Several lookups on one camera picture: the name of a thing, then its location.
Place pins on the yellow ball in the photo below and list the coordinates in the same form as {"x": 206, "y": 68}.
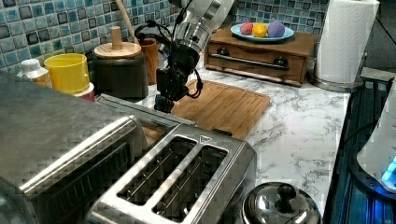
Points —
{"x": 259, "y": 30}

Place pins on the light blue plate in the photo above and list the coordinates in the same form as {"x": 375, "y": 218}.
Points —
{"x": 236, "y": 31}

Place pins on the purple ball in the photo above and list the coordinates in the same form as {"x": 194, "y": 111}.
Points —
{"x": 276, "y": 29}

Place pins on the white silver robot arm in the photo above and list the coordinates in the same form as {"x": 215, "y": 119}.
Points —
{"x": 195, "y": 24}

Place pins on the steel paper towel holder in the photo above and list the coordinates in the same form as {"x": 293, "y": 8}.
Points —
{"x": 338, "y": 87}

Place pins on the silver toaster oven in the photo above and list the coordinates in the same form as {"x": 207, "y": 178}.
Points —
{"x": 59, "y": 153}

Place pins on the wooden spoon handle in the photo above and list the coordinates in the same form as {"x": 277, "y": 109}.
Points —
{"x": 127, "y": 21}

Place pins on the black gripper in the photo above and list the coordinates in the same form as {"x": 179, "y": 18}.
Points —
{"x": 171, "y": 81}

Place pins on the black canister with wooden lid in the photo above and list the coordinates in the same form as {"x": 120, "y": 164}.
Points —
{"x": 120, "y": 68}

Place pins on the white paper towel roll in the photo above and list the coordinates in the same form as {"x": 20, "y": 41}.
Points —
{"x": 346, "y": 30}

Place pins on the white capped bottle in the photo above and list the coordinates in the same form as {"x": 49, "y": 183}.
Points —
{"x": 33, "y": 70}

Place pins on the silver two-slot toaster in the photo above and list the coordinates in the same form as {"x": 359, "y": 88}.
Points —
{"x": 191, "y": 176}

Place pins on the steel pot lid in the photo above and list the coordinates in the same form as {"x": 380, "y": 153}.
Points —
{"x": 279, "y": 203}

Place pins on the yellow plastic cup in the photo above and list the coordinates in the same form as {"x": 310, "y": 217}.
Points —
{"x": 68, "y": 72}

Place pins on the brown wooden utensil cup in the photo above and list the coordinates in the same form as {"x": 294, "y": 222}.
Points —
{"x": 150, "y": 49}

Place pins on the wooden cutting board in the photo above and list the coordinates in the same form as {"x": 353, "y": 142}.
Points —
{"x": 223, "y": 107}

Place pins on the wooden drawer box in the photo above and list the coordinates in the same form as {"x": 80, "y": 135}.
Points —
{"x": 282, "y": 61}

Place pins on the red white container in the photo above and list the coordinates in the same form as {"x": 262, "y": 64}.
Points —
{"x": 88, "y": 94}

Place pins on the pink ball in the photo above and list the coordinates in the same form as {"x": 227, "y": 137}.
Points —
{"x": 246, "y": 28}

